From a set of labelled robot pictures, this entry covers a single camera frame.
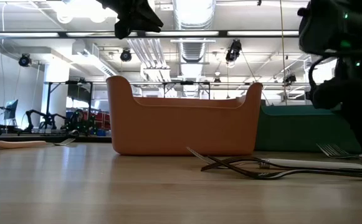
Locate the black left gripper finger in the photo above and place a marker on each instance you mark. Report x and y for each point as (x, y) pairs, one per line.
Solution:
(149, 21)
(126, 26)

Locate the dark metal fork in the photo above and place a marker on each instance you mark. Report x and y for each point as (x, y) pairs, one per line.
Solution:
(236, 160)
(268, 176)

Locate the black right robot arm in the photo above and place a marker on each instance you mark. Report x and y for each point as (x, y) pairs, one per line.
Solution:
(330, 25)

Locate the overhead light bar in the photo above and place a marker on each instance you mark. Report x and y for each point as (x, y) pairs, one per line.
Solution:
(180, 33)

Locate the green plastic bin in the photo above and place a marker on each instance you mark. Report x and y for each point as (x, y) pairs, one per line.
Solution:
(293, 130)

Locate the red storage cart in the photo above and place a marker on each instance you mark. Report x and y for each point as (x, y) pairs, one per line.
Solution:
(101, 119)

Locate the person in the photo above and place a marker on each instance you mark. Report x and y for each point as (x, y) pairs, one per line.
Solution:
(77, 119)

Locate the orange plastic bin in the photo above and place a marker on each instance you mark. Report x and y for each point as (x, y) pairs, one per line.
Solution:
(183, 130)

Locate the background monitor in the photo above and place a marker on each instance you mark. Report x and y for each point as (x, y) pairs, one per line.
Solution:
(11, 109)

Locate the silver ceiling duct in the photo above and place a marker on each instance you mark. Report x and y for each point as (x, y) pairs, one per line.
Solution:
(193, 49)

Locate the black gantry frame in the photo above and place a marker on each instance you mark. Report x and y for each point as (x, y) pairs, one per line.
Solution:
(187, 82)
(79, 92)

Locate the black aluminium table frame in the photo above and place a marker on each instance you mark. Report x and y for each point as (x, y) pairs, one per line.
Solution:
(104, 139)

